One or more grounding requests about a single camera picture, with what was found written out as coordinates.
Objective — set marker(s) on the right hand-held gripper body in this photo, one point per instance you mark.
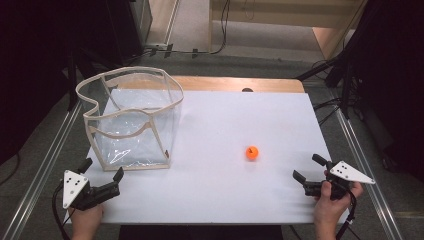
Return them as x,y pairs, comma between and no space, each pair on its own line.
346,173

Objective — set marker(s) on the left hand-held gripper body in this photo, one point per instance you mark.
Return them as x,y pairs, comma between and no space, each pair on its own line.
75,188

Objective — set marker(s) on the clear plastic bag beige trim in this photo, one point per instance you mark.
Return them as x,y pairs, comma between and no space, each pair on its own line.
133,133

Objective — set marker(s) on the orange ball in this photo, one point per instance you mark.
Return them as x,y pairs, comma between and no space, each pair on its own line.
252,152

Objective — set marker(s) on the person's left hand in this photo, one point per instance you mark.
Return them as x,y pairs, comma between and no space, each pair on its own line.
87,218

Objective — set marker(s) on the person's right hand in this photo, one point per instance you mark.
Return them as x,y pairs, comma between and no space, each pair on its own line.
330,210

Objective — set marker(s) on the white board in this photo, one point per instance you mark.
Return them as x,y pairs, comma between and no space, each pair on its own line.
233,186

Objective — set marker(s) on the black tripod stand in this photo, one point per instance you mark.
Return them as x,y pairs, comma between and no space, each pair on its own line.
343,76

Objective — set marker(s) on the person's dark clothing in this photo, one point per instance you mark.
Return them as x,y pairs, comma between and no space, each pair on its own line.
200,232

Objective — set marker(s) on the wooden table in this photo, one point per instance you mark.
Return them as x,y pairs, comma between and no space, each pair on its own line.
213,83

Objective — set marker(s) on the dark cabinet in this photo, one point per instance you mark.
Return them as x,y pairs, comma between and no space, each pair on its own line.
133,30

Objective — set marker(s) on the aluminium rail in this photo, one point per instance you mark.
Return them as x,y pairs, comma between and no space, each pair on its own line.
366,170
40,170

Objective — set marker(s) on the light wooden frame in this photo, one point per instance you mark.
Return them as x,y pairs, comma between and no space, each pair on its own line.
330,36

